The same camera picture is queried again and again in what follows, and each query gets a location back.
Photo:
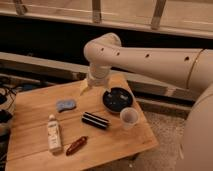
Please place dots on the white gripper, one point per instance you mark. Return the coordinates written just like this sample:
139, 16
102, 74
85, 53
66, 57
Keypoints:
97, 76

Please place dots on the white lotion bottle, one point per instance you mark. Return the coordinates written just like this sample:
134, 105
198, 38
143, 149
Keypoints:
54, 137

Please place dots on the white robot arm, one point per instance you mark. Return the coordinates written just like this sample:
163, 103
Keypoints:
196, 147

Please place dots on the black round plate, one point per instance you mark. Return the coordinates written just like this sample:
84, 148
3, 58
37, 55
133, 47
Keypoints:
117, 99

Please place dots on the black cylindrical case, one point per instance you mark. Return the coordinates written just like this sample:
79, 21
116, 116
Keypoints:
95, 121

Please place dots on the blue sponge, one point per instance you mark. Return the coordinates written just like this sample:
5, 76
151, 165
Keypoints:
64, 105

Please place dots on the clear plastic cup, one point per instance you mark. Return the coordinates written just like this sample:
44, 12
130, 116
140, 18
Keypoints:
129, 117

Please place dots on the long wooden bench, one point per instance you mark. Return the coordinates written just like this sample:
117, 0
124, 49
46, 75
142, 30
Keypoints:
40, 65

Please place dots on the wooden table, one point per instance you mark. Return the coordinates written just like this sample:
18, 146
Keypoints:
28, 145

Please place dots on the red brown pen case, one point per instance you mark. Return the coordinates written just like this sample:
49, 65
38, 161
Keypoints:
76, 145

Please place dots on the wooden railing frame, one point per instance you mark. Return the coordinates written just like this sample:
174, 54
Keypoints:
192, 18

